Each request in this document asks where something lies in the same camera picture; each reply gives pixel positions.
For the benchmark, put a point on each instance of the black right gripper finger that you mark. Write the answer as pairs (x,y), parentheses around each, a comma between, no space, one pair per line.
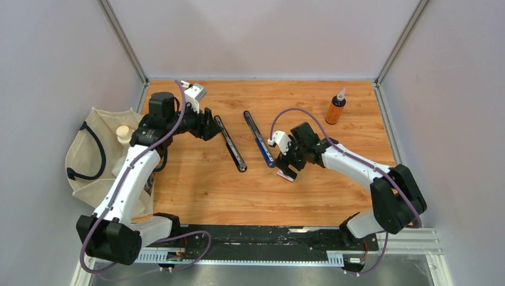
(283,161)
(291,172)

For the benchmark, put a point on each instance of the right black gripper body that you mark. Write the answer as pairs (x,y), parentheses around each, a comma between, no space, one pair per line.
(295,153)

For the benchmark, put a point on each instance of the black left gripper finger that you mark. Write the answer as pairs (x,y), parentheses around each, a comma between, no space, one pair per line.
(210,128)
(207,116)

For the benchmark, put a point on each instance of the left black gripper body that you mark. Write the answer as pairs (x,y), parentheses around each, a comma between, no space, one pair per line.
(191,121)

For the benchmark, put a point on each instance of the white red staple box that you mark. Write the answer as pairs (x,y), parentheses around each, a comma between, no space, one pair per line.
(282,175)

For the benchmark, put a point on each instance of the blue stapler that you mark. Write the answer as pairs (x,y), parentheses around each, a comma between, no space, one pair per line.
(259,140)

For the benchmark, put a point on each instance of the black stapler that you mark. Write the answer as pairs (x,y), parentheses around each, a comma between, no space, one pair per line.
(232,149)

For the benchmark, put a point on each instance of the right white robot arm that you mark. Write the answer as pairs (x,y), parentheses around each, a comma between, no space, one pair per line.
(397,201)

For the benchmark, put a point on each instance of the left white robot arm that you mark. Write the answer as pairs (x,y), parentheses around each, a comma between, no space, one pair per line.
(109,234)

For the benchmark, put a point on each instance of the orange glue bottle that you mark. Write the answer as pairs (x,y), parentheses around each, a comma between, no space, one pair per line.
(336,108)

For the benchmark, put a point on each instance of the cream bottle in bag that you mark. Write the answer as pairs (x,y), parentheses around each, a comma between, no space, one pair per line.
(124,135)

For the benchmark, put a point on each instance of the beige tote bag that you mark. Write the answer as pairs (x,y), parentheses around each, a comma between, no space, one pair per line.
(95,152)

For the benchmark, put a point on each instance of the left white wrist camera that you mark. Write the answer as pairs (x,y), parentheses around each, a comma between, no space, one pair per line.
(193,94)

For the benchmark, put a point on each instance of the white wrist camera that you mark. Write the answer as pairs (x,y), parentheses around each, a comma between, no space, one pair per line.
(281,140)
(193,94)

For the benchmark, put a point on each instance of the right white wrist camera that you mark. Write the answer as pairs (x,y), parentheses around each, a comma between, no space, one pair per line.
(281,140)

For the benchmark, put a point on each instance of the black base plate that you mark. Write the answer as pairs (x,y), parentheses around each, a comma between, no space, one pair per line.
(259,245)

